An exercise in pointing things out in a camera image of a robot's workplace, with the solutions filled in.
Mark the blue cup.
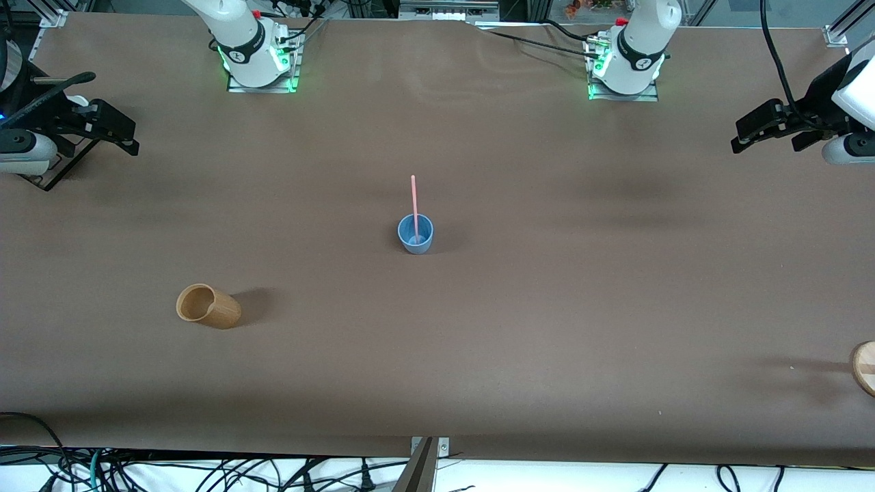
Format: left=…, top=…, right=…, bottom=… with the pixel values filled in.
left=398, top=214, right=434, bottom=255

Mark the brown wooden cup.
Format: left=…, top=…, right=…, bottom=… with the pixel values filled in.
left=176, top=282, right=242, bottom=329

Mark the mug rack with wooden rod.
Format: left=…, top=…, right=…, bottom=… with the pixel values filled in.
left=17, top=137, right=96, bottom=192

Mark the orange flower decoration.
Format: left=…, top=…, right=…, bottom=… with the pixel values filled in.
left=564, top=0, right=633, bottom=18

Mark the round wooden coaster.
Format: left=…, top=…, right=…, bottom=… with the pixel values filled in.
left=850, top=341, right=875, bottom=397

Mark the brown paper table cover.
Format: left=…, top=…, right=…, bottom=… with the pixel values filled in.
left=0, top=10, right=875, bottom=467

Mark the aluminium frame profile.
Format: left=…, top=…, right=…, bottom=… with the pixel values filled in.
left=38, top=0, right=70, bottom=28
left=824, top=0, right=875, bottom=47

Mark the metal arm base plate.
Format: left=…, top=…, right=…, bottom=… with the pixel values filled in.
left=227, top=31, right=301, bottom=94
left=588, top=81, right=660, bottom=103

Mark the black arm base cable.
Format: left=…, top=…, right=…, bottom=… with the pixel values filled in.
left=270, top=0, right=330, bottom=45
left=479, top=19, right=604, bottom=61

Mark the silver metal frame rail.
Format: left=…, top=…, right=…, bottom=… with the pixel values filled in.
left=399, top=0, right=500, bottom=21

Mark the dark metal post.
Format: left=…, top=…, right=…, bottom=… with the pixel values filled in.
left=392, top=437, right=438, bottom=492

